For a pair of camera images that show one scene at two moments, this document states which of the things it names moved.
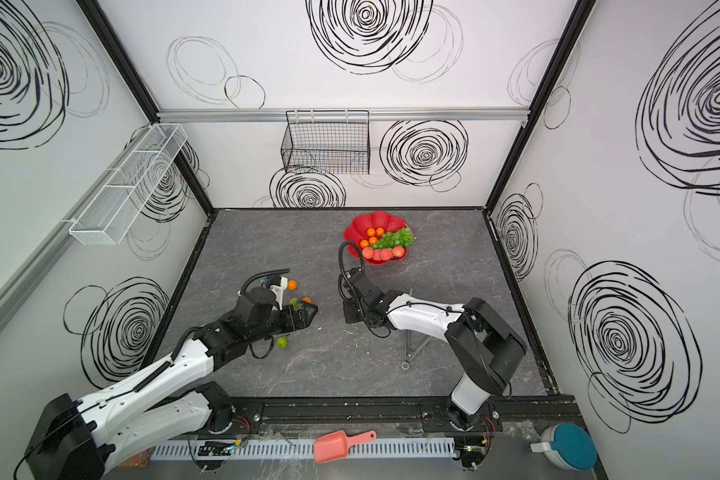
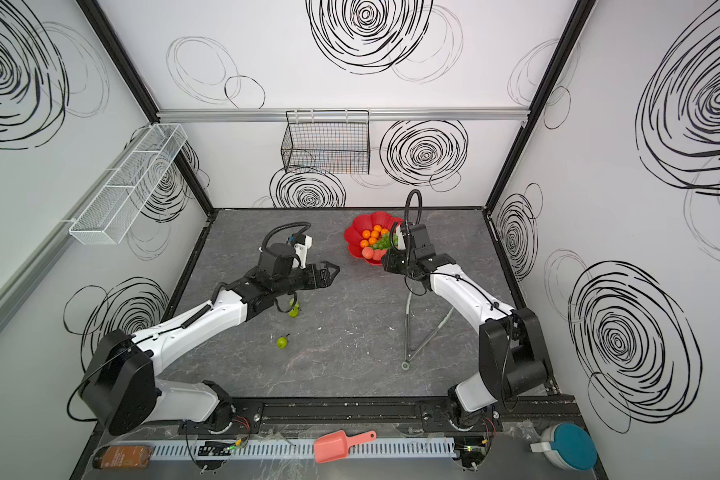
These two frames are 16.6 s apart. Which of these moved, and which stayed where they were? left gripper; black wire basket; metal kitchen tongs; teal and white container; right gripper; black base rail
Moved: right gripper; left gripper
Stayed: black wire basket; black base rail; metal kitchen tongs; teal and white container
